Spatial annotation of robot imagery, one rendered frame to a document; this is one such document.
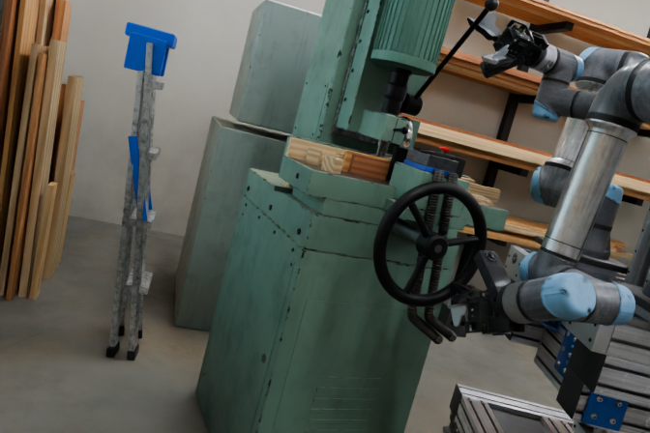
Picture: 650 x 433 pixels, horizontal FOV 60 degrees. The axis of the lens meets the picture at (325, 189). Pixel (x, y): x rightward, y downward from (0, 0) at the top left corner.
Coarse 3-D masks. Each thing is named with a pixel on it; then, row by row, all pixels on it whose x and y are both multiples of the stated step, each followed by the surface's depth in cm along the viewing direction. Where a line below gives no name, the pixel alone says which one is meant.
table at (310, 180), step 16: (288, 160) 145; (304, 160) 146; (288, 176) 143; (304, 176) 134; (320, 176) 131; (336, 176) 133; (352, 176) 139; (304, 192) 132; (320, 192) 132; (336, 192) 134; (352, 192) 135; (368, 192) 137; (384, 192) 139; (384, 208) 139; (464, 208) 149; (496, 208) 154; (464, 224) 138; (496, 224) 155
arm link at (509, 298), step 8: (512, 288) 103; (504, 296) 104; (512, 296) 102; (504, 304) 103; (512, 304) 102; (512, 312) 102; (520, 312) 106; (512, 320) 104; (520, 320) 102; (528, 320) 101
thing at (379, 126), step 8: (368, 112) 157; (376, 112) 153; (368, 120) 156; (376, 120) 152; (384, 120) 148; (392, 120) 148; (400, 120) 149; (360, 128) 159; (368, 128) 155; (376, 128) 151; (384, 128) 148; (392, 128) 149; (400, 128) 150; (376, 136) 150; (384, 136) 148; (392, 136) 149; (400, 136) 150; (384, 144) 154; (400, 144) 151
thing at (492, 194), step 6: (336, 156) 151; (342, 156) 150; (474, 186) 168; (480, 186) 169; (474, 192) 169; (480, 192) 170; (486, 192) 170; (492, 192) 171; (498, 192) 172; (492, 198) 172
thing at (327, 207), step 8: (296, 192) 149; (304, 200) 144; (312, 200) 139; (320, 200) 135; (328, 200) 133; (336, 200) 134; (312, 208) 138; (320, 208) 134; (328, 208) 134; (336, 208) 135; (344, 208) 136; (352, 208) 136; (360, 208) 137; (368, 208) 138; (376, 208) 139; (336, 216) 135; (344, 216) 136; (352, 216) 137; (360, 216) 138; (368, 216) 139; (376, 216) 140; (416, 224) 145; (448, 232) 149; (456, 232) 150
